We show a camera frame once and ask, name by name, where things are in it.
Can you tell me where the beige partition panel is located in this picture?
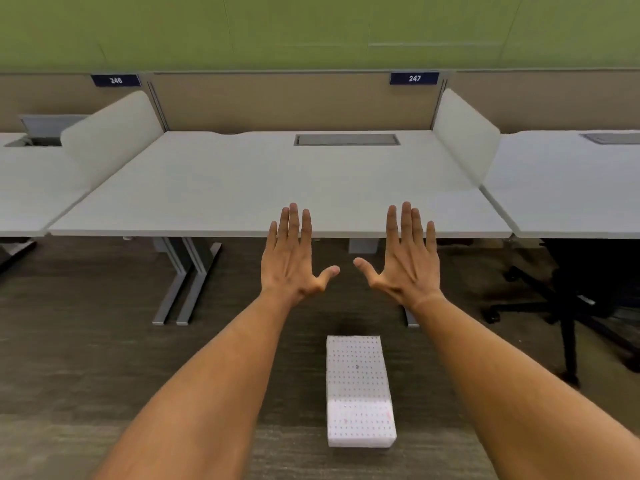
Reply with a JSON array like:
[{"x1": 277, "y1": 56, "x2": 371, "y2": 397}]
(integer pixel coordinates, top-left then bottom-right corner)
[
  {"x1": 150, "y1": 71, "x2": 447, "y2": 135},
  {"x1": 0, "y1": 73, "x2": 151, "y2": 134},
  {"x1": 446, "y1": 70, "x2": 640, "y2": 134}
]

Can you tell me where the person's left forearm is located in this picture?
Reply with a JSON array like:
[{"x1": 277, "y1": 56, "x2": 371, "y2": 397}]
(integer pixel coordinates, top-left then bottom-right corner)
[{"x1": 93, "y1": 290, "x2": 294, "y2": 480}]

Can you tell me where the open grey cable hatch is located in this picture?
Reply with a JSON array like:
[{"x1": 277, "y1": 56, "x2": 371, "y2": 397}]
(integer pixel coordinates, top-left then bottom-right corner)
[{"x1": 4, "y1": 114, "x2": 91, "y2": 147}]

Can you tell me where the black office chair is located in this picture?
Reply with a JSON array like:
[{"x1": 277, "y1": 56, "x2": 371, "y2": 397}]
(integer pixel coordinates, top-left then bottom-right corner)
[{"x1": 482, "y1": 238, "x2": 640, "y2": 389}]

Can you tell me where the blue number sign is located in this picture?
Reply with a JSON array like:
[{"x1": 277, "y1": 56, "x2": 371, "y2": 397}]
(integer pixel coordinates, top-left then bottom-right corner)
[
  {"x1": 90, "y1": 74, "x2": 142, "y2": 88},
  {"x1": 389, "y1": 72, "x2": 441, "y2": 86}
]

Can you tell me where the person's left hand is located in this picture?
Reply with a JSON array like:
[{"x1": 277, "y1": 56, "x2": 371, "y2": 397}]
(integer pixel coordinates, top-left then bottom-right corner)
[{"x1": 260, "y1": 203, "x2": 341, "y2": 309}]

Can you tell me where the person's right forearm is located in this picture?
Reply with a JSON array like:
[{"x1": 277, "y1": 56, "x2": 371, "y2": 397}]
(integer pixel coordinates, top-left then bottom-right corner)
[{"x1": 411, "y1": 295, "x2": 640, "y2": 480}]

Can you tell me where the person's right hand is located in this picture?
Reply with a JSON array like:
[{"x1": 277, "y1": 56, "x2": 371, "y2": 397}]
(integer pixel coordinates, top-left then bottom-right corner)
[{"x1": 353, "y1": 202, "x2": 446, "y2": 311}]

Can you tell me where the white curved desk divider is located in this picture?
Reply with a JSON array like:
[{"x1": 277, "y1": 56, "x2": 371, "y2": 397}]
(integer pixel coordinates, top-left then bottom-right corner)
[
  {"x1": 60, "y1": 90, "x2": 166, "y2": 191},
  {"x1": 431, "y1": 88, "x2": 502, "y2": 185}
]

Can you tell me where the white dotted box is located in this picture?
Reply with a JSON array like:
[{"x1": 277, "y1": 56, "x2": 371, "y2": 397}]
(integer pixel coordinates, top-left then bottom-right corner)
[{"x1": 326, "y1": 335, "x2": 398, "y2": 449}]

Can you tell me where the white desk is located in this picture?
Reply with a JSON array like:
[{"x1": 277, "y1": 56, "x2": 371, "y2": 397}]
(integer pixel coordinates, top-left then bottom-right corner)
[
  {"x1": 48, "y1": 130, "x2": 514, "y2": 239},
  {"x1": 0, "y1": 132, "x2": 96, "y2": 238},
  {"x1": 480, "y1": 130, "x2": 640, "y2": 240}
]

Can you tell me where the grey metal desk leg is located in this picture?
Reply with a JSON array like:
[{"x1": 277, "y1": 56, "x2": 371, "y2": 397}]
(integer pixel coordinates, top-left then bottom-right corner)
[
  {"x1": 151, "y1": 237, "x2": 197, "y2": 326},
  {"x1": 175, "y1": 238, "x2": 223, "y2": 327},
  {"x1": 0, "y1": 238, "x2": 38, "y2": 273}
]

